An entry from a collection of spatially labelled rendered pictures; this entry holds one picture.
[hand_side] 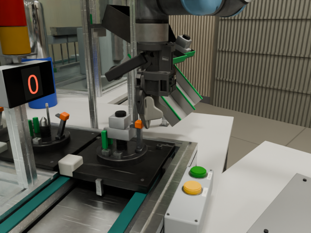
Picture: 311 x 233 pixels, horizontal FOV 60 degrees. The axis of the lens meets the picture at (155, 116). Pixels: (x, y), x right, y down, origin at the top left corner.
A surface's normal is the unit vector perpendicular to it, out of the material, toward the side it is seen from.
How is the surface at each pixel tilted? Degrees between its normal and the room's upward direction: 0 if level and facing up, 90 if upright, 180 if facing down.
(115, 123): 90
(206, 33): 90
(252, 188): 0
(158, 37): 90
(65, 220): 0
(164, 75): 90
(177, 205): 0
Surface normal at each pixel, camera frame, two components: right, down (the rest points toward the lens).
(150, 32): -0.14, 0.32
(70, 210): 0.00, -0.94
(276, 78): -0.69, 0.24
